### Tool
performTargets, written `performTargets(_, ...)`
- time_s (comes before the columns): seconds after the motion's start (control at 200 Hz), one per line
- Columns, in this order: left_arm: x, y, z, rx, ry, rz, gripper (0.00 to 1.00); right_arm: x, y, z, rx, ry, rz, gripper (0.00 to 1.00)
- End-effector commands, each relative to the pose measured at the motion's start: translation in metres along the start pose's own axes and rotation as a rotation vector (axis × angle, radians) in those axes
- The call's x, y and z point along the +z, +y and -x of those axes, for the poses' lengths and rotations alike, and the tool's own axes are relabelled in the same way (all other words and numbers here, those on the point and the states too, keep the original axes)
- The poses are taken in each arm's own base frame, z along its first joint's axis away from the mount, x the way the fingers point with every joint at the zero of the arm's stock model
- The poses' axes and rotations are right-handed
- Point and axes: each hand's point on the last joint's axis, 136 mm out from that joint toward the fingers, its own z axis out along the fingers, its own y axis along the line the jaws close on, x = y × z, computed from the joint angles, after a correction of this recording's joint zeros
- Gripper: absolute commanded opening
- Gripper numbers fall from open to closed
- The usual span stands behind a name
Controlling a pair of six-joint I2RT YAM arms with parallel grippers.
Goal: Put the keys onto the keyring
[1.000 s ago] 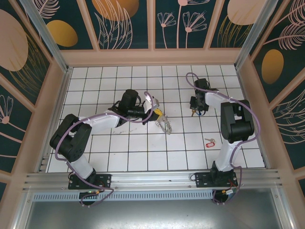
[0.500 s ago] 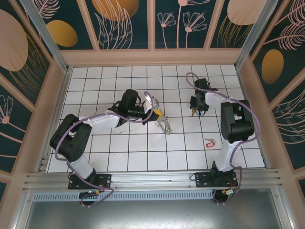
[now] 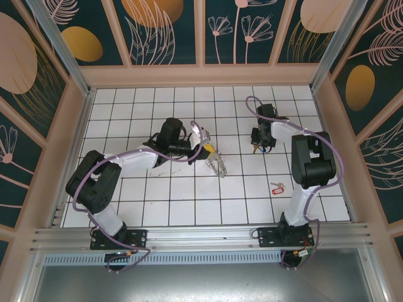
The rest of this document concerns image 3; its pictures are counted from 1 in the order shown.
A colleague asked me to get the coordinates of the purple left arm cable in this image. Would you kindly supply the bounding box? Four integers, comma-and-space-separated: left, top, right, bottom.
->
72, 120, 203, 275

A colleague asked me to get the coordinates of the grey metal sheet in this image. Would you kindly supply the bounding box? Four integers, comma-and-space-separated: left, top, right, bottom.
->
18, 264, 389, 302

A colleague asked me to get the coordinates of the small green circuit board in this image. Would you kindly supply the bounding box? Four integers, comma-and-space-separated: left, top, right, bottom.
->
294, 247, 315, 259

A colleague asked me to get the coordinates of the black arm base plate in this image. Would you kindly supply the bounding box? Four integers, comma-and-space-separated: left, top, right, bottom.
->
258, 226, 315, 250
90, 228, 148, 250

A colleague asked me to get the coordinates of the aluminium side rail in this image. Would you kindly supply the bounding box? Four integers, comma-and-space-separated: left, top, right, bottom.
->
310, 87, 355, 223
50, 89, 97, 228

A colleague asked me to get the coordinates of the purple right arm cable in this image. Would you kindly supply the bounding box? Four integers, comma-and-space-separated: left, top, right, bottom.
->
245, 96, 344, 272

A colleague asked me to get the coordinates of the slotted grey cable duct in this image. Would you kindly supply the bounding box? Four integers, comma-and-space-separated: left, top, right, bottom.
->
42, 251, 284, 267

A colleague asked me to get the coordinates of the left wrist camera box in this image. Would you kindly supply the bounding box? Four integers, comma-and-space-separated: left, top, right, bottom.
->
188, 124, 211, 149

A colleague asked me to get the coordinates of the aluminium corner post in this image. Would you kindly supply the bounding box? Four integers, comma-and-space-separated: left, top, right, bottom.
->
310, 0, 368, 92
26, 0, 93, 97

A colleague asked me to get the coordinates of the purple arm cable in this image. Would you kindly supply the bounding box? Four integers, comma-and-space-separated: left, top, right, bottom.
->
245, 96, 344, 272
72, 120, 203, 275

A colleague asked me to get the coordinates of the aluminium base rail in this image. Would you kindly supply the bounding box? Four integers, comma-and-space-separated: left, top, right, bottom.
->
30, 222, 374, 253

